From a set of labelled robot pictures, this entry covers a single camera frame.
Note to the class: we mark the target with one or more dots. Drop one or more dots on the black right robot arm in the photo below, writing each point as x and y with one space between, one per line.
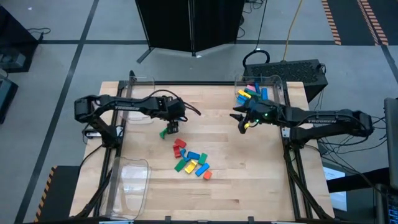
326 119

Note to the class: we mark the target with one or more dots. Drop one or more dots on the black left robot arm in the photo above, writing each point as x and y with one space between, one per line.
124 107

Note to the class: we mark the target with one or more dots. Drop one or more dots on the grey equipment case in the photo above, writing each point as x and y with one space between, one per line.
6 96

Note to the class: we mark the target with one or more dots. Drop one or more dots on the black perforated computer case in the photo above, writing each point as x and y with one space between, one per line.
289 71

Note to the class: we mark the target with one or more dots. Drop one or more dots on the black table frame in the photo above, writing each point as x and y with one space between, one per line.
202 83

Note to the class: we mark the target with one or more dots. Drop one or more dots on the clear plastic bin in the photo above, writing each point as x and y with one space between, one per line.
275 82
127 186
140 88

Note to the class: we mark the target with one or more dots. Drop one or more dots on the yellow rectangular block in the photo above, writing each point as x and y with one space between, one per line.
244 93

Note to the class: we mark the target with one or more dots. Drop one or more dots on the white paper sheet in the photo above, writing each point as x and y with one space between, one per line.
339 199

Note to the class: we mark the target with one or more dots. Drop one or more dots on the red rectangular block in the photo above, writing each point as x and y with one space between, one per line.
177 152
180 143

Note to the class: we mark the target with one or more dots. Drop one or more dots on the green rectangular block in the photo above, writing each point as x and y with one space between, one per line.
163 134
202 159
254 93

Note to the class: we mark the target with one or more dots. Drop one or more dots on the black hazard-striped floor mat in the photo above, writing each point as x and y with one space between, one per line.
62 193

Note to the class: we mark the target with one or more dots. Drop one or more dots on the blue arch block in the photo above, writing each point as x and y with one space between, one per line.
182 152

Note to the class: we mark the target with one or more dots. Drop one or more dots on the green ramp block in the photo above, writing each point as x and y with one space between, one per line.
180 165

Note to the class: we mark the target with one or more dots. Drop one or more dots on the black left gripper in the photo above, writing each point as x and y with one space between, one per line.
174 109

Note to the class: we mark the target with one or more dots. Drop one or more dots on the wide yellow block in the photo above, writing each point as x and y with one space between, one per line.
190 167

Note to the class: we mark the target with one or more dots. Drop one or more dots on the orange wedge block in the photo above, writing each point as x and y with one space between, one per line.
207 175

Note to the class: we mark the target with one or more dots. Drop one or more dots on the grey monitor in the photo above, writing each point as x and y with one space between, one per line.
392 140

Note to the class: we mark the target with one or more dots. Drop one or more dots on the black cabinet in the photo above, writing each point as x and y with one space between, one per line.
15 37

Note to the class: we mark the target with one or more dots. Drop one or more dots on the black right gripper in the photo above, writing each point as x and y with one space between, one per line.
262 113

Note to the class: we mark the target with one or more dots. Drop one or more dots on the black mat with orange stripes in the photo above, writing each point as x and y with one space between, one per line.
348 18

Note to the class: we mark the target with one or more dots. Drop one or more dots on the pink rectangular block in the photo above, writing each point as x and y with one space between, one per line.
250 88

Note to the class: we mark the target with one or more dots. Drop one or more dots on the dark laptop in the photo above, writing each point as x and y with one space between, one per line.
390 208

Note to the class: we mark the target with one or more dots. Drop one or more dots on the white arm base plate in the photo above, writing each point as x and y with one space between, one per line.
93 134
285 133

